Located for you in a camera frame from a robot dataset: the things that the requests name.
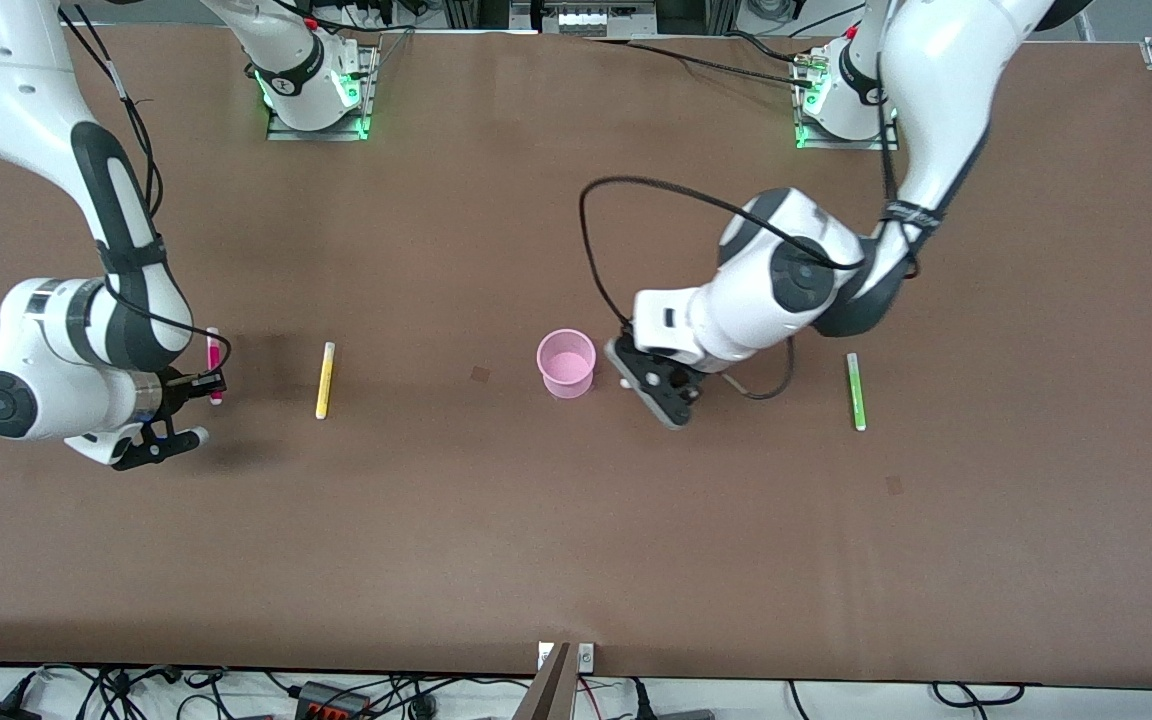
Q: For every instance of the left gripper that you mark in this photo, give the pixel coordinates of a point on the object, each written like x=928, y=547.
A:
x=680, y=376

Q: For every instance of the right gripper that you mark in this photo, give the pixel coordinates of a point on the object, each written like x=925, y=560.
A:
x=176, y=388

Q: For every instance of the pink marker pen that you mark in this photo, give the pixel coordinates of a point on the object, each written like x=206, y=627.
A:
x=214, y=350

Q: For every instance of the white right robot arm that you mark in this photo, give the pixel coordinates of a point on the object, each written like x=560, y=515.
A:
x=26, y=80

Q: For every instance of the pink plastic cup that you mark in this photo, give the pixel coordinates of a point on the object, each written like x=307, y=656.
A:
x=567, y=368

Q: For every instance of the yellow marker pen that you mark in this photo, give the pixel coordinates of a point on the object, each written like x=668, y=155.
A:
x=325, y=382

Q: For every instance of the green marker pen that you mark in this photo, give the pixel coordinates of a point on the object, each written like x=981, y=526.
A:
x=856, y=395

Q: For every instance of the brown wooden strut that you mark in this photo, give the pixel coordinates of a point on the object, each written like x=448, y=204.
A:
x=548, y=690

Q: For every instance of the black orange power strip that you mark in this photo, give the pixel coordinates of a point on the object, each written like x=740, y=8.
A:
x=331, y=700

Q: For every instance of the black power adapter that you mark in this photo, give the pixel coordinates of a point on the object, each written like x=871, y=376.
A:
x=1, y=711

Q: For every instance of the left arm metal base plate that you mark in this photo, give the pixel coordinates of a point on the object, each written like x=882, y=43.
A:
x=816, y=143

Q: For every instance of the white metal bracket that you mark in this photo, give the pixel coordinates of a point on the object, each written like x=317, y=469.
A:
x=586, y=657

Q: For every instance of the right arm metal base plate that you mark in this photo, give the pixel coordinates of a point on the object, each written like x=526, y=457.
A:
x=361, y=95

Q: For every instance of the aluminium frame with connectors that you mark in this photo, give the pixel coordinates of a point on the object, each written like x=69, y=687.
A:
x=586, y=15

